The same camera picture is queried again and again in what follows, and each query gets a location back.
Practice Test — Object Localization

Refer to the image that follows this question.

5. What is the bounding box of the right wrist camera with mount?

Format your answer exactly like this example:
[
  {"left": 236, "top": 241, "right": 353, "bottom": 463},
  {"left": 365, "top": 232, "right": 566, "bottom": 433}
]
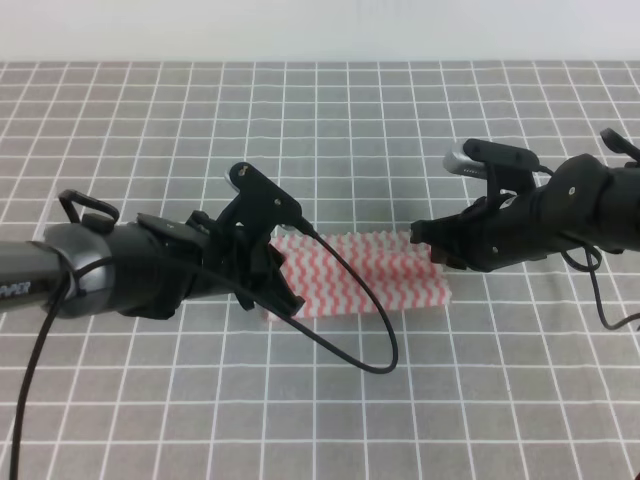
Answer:
[{"left": 443, "top": 138, "right": 540, "bottom": 209}]

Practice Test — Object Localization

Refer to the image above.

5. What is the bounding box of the black left camera cable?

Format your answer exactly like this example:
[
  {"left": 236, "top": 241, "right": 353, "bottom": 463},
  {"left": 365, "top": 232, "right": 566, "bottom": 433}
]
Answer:
[{"left": 9, "top": 219, "right": 400, "bottom": 480}]

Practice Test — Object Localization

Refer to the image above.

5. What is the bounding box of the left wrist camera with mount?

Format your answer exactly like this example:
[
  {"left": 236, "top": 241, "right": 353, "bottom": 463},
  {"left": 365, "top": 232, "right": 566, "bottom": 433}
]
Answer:
[{"left": 218, "top": 162, "right": 302, "bottom": 243}]

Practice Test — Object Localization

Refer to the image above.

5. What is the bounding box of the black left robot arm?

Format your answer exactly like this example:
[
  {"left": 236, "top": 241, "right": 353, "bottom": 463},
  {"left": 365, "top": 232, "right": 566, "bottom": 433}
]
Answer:
[{"left": 1, "top": 190, "right": 304, "bottom": 320}]

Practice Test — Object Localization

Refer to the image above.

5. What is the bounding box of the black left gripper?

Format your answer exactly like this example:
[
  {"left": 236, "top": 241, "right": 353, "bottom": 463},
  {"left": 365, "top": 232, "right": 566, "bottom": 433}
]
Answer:
[{"left": 169, "top": 211, "right": 305, "bottom": 317}]

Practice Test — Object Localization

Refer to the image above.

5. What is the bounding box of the pink white wavy towel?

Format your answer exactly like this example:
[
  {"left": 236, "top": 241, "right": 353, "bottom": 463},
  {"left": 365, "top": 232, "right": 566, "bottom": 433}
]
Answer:
[{"left": 271, "top": 231, "right": 451, "bottom": 319}]

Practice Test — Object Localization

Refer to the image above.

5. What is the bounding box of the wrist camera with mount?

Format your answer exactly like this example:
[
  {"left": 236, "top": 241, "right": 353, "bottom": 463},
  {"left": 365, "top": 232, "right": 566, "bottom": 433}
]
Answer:
[
  {"left": 218, "top": 162, "right": 302, "bottom": 243},
  {"left": 443, "top": 138, "right": 540, "bottom": 209}
]

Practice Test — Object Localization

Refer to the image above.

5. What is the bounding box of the grey grid tablecloth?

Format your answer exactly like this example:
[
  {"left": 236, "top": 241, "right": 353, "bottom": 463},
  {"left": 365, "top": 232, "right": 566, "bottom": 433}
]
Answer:
[{"left": 1, "top": 61, "right": 639, "bottom": 479}]

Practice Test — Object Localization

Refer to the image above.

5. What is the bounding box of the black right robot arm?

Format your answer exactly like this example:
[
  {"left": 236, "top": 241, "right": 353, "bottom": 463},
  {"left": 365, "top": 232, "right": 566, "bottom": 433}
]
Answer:
[{"left": 410, "top": 128, "right": 639, "bottom": 272}]

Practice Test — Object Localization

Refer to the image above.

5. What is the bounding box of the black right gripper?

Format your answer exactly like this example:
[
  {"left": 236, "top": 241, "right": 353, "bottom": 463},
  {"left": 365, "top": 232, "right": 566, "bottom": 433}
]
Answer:
[{"left": 410, "top": 194, "right": 565, "bottom": 272}]

